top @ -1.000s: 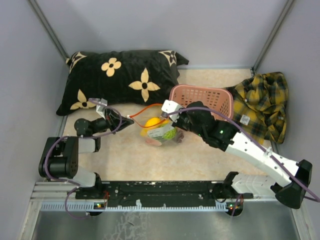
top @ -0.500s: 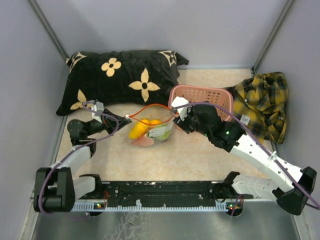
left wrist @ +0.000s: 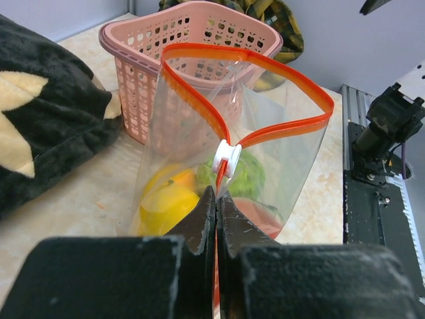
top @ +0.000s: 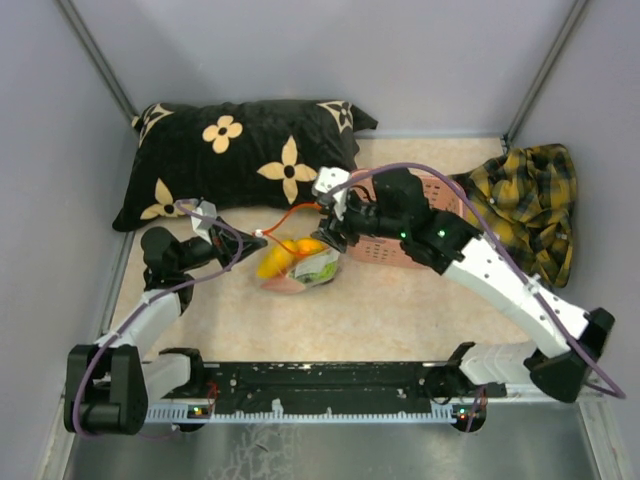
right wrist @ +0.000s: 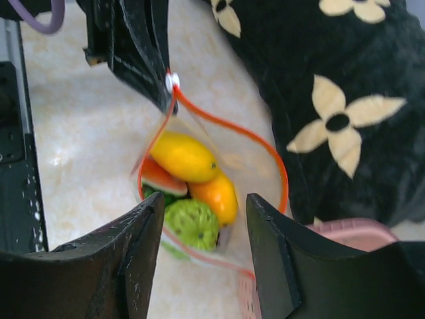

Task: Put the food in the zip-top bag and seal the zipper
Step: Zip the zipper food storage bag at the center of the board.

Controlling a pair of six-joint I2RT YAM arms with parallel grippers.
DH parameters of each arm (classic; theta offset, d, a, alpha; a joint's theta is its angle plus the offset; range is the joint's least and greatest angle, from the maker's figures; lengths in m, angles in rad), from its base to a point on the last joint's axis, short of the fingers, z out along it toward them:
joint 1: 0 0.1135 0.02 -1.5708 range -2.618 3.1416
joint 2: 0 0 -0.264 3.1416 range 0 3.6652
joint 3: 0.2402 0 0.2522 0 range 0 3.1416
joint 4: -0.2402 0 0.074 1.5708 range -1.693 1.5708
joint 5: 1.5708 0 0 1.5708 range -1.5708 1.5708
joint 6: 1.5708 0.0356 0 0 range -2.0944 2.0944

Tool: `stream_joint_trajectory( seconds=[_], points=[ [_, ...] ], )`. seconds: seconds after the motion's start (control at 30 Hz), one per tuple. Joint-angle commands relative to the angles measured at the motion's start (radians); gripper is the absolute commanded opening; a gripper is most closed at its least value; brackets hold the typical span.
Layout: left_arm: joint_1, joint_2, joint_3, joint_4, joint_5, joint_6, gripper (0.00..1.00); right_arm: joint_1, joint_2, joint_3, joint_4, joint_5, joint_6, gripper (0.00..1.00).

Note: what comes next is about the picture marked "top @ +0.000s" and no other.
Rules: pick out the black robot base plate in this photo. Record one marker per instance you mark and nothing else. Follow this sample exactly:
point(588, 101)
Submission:
point(444, 377)

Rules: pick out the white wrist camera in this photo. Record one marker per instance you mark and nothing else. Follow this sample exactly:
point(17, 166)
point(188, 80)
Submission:
point(329, 191)
point(202, 219)

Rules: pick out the yellow plaid shirt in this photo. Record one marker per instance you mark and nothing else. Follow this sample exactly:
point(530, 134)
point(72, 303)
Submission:
point(527, 196)

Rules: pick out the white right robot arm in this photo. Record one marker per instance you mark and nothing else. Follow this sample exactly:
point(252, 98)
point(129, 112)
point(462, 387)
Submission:
point(565, 341)

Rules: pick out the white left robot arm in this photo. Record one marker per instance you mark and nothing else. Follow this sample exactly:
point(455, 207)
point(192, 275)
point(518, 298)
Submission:
point(109, 386)

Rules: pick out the green custard apple toy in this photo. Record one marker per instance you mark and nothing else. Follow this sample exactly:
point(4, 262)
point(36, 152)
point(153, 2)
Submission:
point(318, 268)

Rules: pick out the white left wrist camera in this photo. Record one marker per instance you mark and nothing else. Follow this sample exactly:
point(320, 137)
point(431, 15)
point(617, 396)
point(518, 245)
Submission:
point(202, 219)

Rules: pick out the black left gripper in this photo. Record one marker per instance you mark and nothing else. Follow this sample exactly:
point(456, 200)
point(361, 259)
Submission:
point(225, 245)

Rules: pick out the orange fruit toy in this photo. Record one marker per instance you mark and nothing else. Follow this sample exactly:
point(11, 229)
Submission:
point(278, 260)

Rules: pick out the clear zip top bag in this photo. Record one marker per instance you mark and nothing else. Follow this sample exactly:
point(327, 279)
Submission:
point(280, 232)

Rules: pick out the yellow mango toy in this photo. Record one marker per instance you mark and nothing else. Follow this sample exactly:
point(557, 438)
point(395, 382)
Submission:
point(309, 246)

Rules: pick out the aluminium frame rail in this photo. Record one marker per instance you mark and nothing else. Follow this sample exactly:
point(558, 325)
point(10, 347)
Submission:
point(320, 405)

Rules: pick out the black floral pillow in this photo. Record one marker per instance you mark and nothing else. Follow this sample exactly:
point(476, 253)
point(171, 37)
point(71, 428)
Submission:
point(262, 153)

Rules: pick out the watermelon slice toy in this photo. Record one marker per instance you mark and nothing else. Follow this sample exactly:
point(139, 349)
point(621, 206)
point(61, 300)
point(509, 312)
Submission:
point(283, 285)

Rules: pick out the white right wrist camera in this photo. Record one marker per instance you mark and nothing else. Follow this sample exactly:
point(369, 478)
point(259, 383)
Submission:
point(329, 191)

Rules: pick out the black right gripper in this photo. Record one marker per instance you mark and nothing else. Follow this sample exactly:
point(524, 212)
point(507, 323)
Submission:
point(335, 231)

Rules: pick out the pink plastic basket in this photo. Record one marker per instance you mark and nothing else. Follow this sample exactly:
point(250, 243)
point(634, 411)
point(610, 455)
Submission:
point(388, 252)

